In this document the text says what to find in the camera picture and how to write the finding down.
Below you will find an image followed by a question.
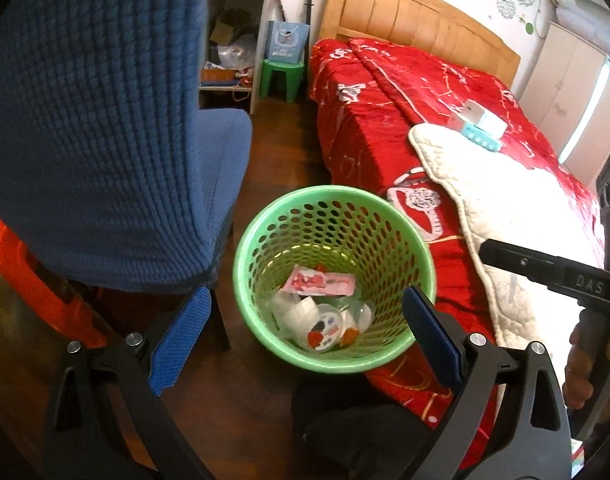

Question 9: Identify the teal tissue pack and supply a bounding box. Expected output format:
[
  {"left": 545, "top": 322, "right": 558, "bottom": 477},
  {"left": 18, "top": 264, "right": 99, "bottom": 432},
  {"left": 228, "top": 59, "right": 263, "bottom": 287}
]
[{"left": 460, "top": 125, "right": 501, "bottom": 152}]

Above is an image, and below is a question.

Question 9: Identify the white tissue pack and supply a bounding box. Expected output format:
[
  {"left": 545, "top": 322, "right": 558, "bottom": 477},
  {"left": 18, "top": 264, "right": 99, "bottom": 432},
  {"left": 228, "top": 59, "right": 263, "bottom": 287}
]
[{"left": 452, "top": 100, "right": 506, "bottom": 137}]

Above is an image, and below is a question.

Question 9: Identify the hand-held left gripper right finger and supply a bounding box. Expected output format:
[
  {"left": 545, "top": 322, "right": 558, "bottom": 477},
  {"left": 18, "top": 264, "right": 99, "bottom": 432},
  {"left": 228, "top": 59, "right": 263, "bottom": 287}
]
[{"left": 402, "top": 286, "right": 572, "bottom": 480}]

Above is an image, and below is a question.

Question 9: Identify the pink snack packet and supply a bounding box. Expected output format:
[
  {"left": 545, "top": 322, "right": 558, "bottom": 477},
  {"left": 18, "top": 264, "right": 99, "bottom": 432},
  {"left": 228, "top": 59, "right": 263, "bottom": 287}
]
[{"left": 285, "top": 266, "right": 357, "bottom": 296}]

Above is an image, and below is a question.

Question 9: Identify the light blue gift bag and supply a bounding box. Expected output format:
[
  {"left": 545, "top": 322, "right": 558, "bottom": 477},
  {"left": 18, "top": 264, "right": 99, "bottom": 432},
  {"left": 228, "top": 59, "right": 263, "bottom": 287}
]
[{"left": 264, "top": 20, "right": 308, "bottom": 63}]

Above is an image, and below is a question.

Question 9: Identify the white quilted mat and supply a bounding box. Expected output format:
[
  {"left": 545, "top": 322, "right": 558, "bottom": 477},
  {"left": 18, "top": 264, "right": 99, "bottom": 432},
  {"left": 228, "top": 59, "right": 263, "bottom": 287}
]
[{"left": 408, "top": 124, "right": 606, "bottom": 351}]

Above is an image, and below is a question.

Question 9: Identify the brown cardboard box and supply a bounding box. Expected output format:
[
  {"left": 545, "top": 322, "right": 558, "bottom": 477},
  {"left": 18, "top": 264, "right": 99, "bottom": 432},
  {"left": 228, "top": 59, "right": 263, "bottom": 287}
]
[{"left": 210, "top": 10, "right": 256, "bottom": 46}]

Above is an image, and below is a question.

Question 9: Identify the grey bedding bundle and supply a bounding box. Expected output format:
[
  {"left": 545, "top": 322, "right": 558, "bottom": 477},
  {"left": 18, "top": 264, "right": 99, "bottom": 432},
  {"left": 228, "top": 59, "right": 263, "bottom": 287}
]
[{"left": 558, "top": 5, "right": 610, "bottom": 56}]

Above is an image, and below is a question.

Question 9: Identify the blue office chair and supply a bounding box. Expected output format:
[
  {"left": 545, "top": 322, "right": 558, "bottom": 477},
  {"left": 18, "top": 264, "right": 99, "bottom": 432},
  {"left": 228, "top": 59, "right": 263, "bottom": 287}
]
[{"left": 0, "top": 0, "right": 253, "bottom": 296}]

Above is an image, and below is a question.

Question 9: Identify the clear plastic container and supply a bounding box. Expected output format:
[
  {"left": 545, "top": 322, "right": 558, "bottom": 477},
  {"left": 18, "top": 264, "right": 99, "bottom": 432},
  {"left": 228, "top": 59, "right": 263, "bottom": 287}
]
[{"left": 342, "top": 300, "right": 376, "bottom": 336}]

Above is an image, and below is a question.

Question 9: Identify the green plastic basket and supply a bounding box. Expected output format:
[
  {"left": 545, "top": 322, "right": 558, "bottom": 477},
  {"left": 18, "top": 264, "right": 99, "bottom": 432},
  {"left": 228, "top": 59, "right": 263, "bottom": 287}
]
[{"left": 233, "top": 186, "right": 436, "bottom": 374}]

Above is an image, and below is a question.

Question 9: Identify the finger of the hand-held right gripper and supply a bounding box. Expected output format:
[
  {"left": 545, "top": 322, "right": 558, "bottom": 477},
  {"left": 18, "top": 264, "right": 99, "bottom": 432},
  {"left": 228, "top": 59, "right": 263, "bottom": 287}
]
[{"left": 479, "top": 239, "right": 553, "bottom": 288}]

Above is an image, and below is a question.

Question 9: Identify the person's right hand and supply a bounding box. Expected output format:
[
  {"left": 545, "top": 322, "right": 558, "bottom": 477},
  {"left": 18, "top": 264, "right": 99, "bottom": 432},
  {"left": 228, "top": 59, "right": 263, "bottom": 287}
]
[{"left": 564, "top": 322, "right": 610, "bottom": 411}]

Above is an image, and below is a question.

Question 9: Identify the red printed bedspread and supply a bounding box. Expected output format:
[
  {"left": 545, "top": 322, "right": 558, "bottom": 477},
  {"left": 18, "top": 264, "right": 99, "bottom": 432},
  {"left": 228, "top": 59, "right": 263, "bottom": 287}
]
[{"left": 309, "top": 37, "right": 606, "bottom": 476}]

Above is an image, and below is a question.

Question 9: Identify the white wardrobe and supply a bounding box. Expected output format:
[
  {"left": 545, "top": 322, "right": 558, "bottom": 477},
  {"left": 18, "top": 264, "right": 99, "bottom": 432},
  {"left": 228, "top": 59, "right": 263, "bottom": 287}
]
[{"left": 518, "top": 22, "right": 610, "bottom": 171}]

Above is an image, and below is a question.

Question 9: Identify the green plastic stool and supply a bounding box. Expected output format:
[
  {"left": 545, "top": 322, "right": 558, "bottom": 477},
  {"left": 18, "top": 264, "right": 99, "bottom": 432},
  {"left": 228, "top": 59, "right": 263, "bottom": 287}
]
[{"left": 259, "top": 58, "right": 306, "bottom": 106}]

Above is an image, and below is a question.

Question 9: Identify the white desk shelf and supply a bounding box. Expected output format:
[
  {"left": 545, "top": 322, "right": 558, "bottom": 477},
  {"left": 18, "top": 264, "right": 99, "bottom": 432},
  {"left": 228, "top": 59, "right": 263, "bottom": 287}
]
[{"left": 197, "top": 0, "right": 276, "bottom": 116}]

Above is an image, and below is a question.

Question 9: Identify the wooden headboard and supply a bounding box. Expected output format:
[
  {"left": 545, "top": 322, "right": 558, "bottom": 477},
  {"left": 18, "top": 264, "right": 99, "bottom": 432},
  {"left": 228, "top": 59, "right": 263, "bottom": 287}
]
[{"left": 317, "top": 0, "right": 521, "bottom": 86}]

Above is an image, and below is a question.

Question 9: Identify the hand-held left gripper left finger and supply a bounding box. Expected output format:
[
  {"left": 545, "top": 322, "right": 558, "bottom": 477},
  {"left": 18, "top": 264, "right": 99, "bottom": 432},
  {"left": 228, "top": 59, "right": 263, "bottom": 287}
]
[{"left": 45, "top": 286, "right": 213, "bottom": 480}]

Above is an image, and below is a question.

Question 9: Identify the clear plastic bag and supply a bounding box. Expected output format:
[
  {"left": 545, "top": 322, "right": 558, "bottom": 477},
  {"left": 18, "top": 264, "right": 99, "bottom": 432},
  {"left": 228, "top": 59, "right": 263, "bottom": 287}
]
[{"left": 217, "top": 42, "right": 256, "bottom": 71}]

